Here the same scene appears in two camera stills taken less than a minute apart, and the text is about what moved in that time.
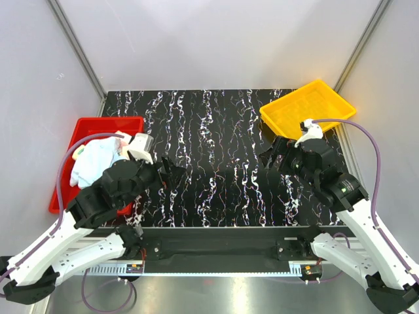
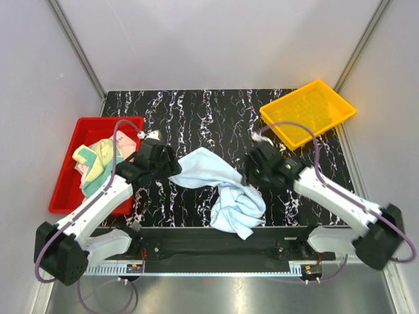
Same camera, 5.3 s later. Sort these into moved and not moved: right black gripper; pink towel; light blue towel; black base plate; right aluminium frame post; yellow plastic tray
Moved: light blue towel; right black gripper
Not moved: right aluminium frame post; pink towel; black base plate; yellow plastic tray
